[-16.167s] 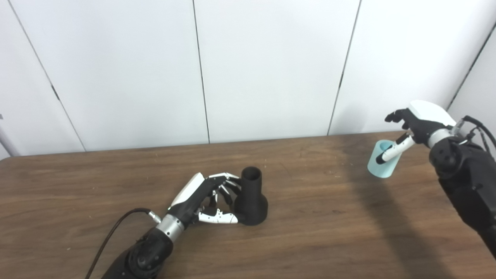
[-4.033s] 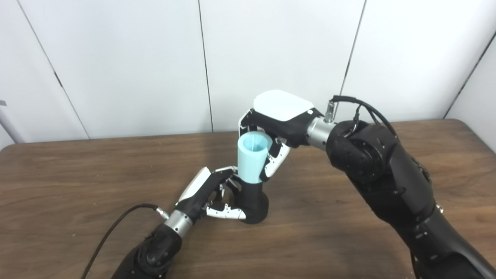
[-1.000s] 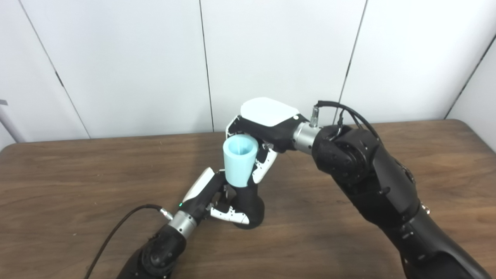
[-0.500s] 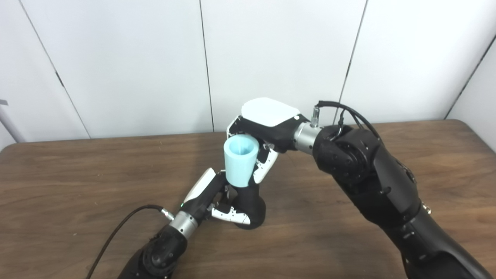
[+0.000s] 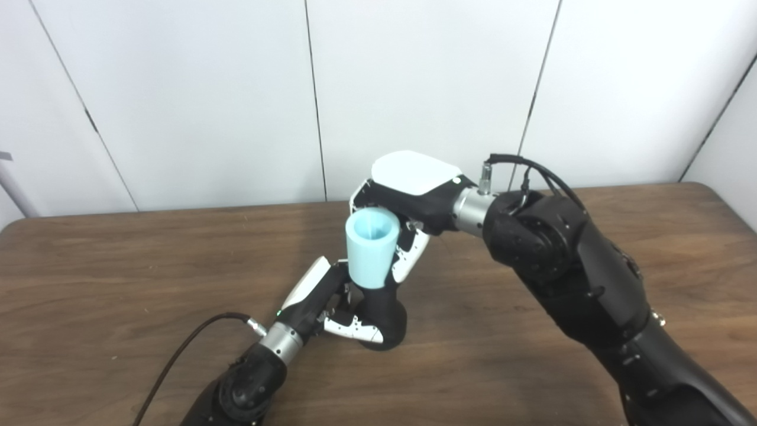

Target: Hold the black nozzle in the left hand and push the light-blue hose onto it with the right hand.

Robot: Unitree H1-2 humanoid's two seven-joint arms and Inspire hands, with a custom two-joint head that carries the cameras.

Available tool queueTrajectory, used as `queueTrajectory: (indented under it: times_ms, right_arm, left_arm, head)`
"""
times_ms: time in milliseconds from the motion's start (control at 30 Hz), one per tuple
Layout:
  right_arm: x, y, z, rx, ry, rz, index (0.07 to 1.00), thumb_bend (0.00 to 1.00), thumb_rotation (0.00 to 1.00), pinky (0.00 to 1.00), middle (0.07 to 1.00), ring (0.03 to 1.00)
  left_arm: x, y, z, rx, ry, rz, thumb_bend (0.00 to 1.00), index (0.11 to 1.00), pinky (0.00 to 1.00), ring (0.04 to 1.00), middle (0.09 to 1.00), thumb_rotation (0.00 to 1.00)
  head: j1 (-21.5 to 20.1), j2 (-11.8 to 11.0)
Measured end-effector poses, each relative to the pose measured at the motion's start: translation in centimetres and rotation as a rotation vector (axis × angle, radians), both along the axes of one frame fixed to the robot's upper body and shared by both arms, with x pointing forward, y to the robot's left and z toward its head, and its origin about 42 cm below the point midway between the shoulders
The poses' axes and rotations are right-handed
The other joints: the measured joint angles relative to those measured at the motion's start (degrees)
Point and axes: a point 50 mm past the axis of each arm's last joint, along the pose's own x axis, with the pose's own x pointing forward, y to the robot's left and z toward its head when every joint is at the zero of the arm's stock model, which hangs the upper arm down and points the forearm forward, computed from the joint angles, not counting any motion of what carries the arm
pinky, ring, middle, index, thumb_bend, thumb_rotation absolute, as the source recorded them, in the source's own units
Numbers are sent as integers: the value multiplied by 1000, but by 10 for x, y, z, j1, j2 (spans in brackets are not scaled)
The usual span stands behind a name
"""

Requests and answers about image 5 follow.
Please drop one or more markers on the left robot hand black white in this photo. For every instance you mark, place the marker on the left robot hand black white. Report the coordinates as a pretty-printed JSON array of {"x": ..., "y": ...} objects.
[{"x": 313, "y": 302}]

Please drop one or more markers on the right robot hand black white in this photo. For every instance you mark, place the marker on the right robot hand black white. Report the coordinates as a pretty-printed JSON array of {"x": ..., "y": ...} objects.
[{"x": 423, "y": 189}]

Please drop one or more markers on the black nozzle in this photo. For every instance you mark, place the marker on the black nozzle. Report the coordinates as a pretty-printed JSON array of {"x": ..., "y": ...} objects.
[{"x": 384, "y": 316}]

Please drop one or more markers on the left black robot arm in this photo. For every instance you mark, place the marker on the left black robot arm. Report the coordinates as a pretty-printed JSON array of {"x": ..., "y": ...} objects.
[{"x": 254, "y": 378}]

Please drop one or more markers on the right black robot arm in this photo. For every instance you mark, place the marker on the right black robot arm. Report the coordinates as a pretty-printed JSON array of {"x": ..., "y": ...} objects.
[{"x": 591, "y": 272}]

